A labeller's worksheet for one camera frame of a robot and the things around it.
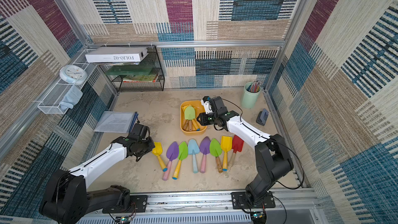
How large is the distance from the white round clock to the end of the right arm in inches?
24.5

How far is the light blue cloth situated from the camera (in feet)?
2.17

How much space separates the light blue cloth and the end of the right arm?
0.58 meters

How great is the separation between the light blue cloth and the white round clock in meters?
0.03

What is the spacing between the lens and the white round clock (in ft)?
2.41

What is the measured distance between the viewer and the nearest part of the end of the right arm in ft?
2.13
